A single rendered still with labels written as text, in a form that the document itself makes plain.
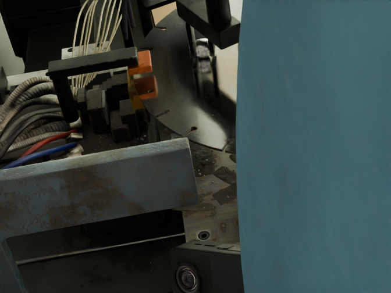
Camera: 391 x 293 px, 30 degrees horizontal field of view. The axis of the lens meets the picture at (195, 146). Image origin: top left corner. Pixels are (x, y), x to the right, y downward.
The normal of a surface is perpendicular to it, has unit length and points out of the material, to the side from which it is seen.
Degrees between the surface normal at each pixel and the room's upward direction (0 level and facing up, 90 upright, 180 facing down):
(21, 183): 90
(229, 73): 0
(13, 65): 0
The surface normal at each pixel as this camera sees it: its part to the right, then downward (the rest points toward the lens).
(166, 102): -0.13, -0.75
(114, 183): 0.11, 0.63
